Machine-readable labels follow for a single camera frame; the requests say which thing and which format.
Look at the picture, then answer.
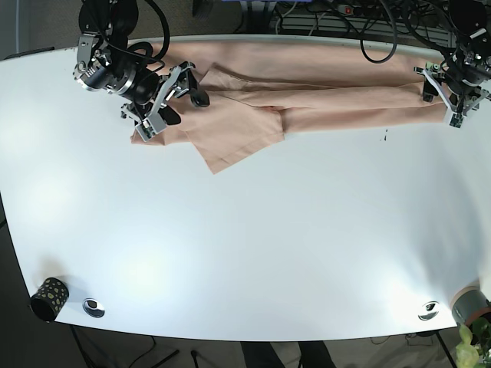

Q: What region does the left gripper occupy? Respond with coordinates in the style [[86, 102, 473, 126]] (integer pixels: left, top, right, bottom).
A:
[[414, 30, 490, 129]]

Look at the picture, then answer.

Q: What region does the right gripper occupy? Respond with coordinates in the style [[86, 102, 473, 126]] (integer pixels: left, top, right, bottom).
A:
[[74, 34, 210, 142]]

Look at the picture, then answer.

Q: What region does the black gold spotted cup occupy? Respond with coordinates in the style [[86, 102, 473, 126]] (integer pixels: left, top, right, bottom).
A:
[[29, 278, 70, 323]]

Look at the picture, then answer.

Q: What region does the grey plant pot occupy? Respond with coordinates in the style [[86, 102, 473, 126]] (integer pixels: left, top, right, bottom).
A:
[[450, 286, 490, 327]]

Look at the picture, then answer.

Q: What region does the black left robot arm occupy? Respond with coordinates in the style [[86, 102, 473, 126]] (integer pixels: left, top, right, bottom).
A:
[[402, 1, 490, 128]]

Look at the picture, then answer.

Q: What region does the left silver table grommet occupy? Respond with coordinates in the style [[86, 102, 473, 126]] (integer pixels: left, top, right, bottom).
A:
[[82, 298, 105, 318]]

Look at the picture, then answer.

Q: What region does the silver table grommet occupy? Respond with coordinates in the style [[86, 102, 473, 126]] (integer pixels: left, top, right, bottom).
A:
[[417, 301, 440, 321], [82, 298, 105, 318]]

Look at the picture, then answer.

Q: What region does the right silver table grommet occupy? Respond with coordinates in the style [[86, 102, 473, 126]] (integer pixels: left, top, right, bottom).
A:
[[417, 301, 440, 321]]

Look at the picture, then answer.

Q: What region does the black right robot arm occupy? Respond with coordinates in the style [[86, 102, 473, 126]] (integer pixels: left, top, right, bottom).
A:
[[73, 1, 209, 142]]

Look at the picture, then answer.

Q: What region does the green potted plant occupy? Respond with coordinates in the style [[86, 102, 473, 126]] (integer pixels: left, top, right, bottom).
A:
[[456, 317, 490, 368]]

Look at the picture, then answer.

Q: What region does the peach pink T-shirt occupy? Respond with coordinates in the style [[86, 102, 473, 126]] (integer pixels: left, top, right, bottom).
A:
[[150, 41, 447, 173]]

